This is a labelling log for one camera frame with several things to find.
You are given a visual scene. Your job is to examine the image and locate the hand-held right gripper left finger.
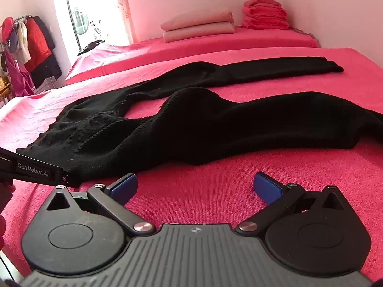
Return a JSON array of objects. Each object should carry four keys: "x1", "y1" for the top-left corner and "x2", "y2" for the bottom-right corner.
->
[{"x1": 45, "y1": 173, "x2": 156, "y2": 235}]

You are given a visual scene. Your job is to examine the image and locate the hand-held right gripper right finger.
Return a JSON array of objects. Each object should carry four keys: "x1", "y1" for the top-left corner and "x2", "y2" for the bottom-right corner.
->
[{"x1": 236, "y1": 171, "x2": 345, "y2": 235}]

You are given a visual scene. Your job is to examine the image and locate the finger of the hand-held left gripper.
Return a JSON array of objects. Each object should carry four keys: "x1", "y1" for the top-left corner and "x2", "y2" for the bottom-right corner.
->
[{"x1": 61, "y1": 169, "x2": 80, "y2": 188}]

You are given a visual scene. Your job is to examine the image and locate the black pants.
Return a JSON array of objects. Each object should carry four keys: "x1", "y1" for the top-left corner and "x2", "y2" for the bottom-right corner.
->
[{"x1": 16, "y1": 57, "x2": 383, "y2": 187}]

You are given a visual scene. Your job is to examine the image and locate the person's left hand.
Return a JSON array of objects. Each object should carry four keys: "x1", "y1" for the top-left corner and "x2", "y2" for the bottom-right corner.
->
[{"x1": 0, "y1": 182, "x2": 16, "y2": 215}]

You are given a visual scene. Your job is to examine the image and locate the red bed blanket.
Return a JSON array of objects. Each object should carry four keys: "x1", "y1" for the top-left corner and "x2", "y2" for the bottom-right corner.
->
[{"x1": 0, "y1": 47, "x2": 383, "y2": 276}]

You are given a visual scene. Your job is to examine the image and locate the yellow wooden furniture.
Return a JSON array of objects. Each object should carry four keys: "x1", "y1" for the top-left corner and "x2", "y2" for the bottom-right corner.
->
[{"x1": 0, "y1": 76, "x2": 9, "y2": 104}]

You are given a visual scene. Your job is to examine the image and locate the magenta hanging garment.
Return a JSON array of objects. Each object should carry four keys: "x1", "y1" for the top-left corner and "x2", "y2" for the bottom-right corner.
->
[{"x1": 3, "y1": 48, "x2": 35, "y2": 96}]

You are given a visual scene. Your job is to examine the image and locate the black hanging garment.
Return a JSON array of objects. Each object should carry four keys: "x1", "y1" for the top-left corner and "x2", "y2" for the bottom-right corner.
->
[{"x1": 30, "y1": 16, "x2": 63, "y2": 87}]

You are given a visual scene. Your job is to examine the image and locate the red hanging jacket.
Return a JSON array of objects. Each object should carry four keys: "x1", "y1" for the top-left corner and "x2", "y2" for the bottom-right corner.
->
[{"x1": 24, "y1": 18, "x2": 52, "y2": 72}]

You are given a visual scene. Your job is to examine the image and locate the white hanging garment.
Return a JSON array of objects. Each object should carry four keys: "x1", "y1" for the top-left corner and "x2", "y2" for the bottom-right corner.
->
[{"x1": 13, "y1": 22, "x2": 30, "y2": 63}]

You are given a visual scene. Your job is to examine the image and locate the black cloth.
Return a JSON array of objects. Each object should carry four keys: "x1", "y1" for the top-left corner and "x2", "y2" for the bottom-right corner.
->
[{"x1": 77, "y1": 39, "x2": 106, "y2": 57}]

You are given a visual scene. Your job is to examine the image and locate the bed with red sheet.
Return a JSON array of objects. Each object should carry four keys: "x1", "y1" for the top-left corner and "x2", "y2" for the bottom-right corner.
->
[{"x1": 65, "y1": 25, "x2": 321, "y2": 86}]

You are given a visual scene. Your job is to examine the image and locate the glass door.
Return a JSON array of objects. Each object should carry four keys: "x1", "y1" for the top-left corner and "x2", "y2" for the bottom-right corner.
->
[{"x1": 63, "y1": 0, "x2": 132, "y2": 51}]

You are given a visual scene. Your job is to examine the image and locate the stack of folded red blankets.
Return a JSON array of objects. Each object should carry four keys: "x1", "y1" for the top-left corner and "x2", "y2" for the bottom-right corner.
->
[{"x1": 242, "y1": 0, "x2": 290, "y2": 30}]

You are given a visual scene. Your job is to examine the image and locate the pink curtain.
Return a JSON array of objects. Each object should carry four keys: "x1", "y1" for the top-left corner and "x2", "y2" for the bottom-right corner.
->
[{"x1": 115, "y1": 0, "x2": 134, "y2": 44}]

